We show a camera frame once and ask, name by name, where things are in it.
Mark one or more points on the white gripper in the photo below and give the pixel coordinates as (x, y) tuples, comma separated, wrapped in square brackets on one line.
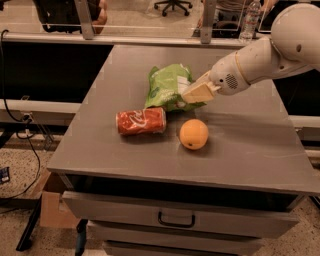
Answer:
[(226, 76)]

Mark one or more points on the green rice chip bag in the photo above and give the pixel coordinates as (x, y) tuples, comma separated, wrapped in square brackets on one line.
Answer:
[(166, 86)]

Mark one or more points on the red coke can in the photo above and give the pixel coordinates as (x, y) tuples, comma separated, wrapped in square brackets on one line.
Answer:
[(150, 120)]

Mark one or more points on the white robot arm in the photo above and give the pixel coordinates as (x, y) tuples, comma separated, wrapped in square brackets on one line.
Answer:
[(292, 48)]

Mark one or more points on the orange fruit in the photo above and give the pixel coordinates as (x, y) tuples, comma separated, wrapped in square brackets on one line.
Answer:
[(193, 134)]

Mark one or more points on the clear plastic water bottle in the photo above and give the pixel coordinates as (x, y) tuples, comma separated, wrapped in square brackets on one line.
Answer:
[(250, 21)]

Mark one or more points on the seated person right background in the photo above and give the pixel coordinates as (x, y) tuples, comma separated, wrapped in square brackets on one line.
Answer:
[(229, 14)]

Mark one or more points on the seated person background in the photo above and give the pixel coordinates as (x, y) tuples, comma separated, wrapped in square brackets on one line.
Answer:
[(229, 14), (98, 12)]

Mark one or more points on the black office chair base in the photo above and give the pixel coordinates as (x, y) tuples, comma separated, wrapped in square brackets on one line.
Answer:
[(182, 4)]

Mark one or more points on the seated person left background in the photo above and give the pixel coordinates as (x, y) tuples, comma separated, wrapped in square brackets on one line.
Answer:
[(98, 12)]

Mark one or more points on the grey top drawer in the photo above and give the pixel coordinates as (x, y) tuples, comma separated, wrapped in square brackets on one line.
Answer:
[(139, 211)]

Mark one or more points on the grey drawer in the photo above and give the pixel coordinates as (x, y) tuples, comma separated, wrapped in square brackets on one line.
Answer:
[(139, 211), (167, 238)]

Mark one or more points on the grey middle drawer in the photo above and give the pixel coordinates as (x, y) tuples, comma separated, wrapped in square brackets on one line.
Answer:
[(167, 238)]

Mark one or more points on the cardboard box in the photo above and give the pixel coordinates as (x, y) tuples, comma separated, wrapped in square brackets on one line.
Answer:
[(54, 211)]

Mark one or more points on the small dark floor packet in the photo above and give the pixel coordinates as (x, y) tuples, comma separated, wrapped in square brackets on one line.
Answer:
[(4, 175)]

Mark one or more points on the black drawer handle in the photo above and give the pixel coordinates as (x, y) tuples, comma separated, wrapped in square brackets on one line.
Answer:
[(176, 221)]

